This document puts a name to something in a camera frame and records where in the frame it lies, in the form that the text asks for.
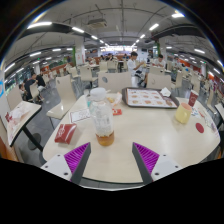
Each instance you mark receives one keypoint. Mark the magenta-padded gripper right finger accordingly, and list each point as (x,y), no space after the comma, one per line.
(146,156)

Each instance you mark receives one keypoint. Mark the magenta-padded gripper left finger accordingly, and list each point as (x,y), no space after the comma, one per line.
(77,156)

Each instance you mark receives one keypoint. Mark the clear plastic tea bottle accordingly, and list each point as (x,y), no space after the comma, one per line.
(101,116)

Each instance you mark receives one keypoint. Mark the red flat packet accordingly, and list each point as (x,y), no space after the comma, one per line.
(65,133)

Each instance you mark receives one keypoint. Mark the white paper card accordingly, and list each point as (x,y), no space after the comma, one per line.
(79,115)

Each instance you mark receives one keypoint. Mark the small red sachet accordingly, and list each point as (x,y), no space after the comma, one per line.
(117,112)

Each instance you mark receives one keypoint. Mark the yellow mug with pink inside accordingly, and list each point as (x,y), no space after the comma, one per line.
(183,113)

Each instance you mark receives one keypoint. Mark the dark brown food tray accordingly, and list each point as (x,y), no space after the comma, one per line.
(148,98)

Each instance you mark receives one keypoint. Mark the flat round red coaster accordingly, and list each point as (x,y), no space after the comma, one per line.
(199,127)

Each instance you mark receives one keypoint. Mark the beige plastic chair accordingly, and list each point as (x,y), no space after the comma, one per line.
(116,81)
(64,96)
(159,82)

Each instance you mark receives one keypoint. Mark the food wrapper bag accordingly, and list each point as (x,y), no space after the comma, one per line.
(115,99)

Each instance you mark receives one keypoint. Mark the crumpled white napkin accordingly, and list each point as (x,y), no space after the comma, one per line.
(165,92)

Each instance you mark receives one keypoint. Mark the white dining table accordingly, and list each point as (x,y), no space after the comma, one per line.
(23,115)

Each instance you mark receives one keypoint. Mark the dark red paper cup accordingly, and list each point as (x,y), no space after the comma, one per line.
(193,98)

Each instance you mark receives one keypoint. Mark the person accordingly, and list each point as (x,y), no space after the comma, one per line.
(132,65)
(160,62)
(40,81)
(29,87)

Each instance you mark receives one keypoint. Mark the ceiling air conditioner unit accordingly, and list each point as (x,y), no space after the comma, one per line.
(97,23)

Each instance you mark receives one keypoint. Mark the group of ceiling lights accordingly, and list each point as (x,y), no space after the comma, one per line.
(39,24)

